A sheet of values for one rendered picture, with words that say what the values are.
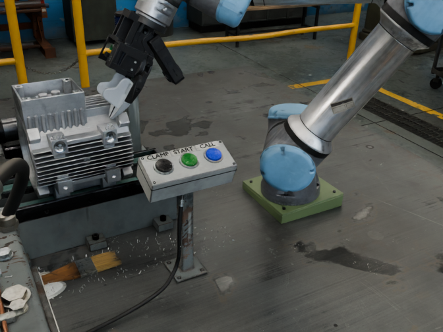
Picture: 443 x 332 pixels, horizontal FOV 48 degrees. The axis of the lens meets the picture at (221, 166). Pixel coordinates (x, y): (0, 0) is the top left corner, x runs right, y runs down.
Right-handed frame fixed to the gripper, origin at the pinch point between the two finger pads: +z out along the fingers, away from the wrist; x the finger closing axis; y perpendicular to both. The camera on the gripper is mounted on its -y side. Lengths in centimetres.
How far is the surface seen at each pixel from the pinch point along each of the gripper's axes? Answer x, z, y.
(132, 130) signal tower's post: -34.1, 10.3, -23.0
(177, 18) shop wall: -506, -37, -259
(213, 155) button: 21.4, -3.8, -10.7
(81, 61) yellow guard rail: -236, 26, -73
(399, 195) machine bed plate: 18, -10, -75
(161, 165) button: 21.2, 1.2, -1.9
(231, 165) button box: 23.6, -3.7, -13.8
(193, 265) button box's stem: 19.2, 20.5, -21.6
